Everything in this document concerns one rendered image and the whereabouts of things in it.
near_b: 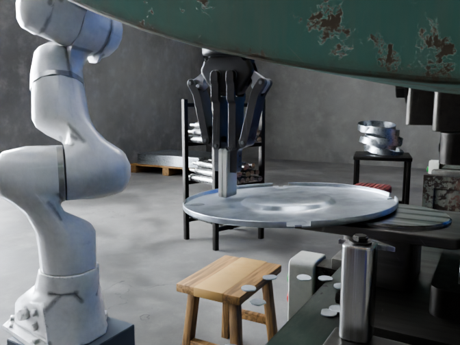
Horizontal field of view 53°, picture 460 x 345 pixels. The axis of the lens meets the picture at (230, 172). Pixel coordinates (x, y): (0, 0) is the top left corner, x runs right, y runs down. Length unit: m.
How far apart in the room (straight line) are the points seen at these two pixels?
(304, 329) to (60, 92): 0.66
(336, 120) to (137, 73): 3.11
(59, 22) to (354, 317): 0.80
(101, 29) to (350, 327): 0.80
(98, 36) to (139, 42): 6.10
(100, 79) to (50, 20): 5.50
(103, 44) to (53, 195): 0.35
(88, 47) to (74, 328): 0.57
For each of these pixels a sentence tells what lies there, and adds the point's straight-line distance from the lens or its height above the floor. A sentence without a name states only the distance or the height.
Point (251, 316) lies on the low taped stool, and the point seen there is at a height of 0.12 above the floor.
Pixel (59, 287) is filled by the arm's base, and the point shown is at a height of 0.57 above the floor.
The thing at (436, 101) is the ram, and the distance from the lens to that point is 0.52.
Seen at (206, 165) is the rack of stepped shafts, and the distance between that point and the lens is 3.08.
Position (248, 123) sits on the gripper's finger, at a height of 0.89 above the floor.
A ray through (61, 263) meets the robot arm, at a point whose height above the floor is 0.62.
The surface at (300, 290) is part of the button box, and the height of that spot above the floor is 0.57.
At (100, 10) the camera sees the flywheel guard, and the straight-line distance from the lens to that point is 0.17.
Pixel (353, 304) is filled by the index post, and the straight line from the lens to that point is 0.45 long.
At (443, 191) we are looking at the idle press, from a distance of 2.15.
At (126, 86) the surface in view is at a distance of 6.85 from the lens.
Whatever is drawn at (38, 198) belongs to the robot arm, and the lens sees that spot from 0.93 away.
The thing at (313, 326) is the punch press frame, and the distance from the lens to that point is 0.62.
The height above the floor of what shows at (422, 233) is 0.78.
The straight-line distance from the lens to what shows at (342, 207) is 0.62.
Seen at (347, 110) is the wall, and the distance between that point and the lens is 7.46.
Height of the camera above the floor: 0.92
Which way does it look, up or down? 8 degrees down
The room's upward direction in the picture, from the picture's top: straight up
